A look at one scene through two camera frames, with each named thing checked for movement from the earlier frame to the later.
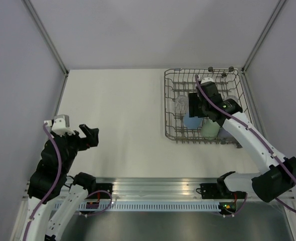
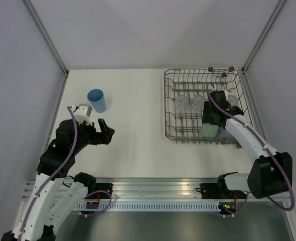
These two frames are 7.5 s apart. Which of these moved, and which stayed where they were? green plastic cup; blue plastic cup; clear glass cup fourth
Moved: blue plastic cup
Stayed: clear glass cup fourth; green plastic cup
